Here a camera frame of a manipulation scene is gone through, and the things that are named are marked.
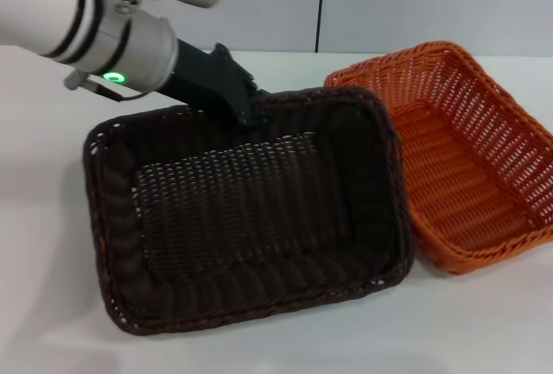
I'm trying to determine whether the orange woven basket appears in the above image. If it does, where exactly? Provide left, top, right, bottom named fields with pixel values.
left=323, top=40, right=553, bottom=276

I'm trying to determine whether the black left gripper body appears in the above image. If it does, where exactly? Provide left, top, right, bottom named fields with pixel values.
left=165, top=38, right=260, bottom=125

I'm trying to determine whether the dark brown woven basket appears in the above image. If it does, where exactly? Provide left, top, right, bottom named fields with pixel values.
left=82, top=86, right=416, bottom=337

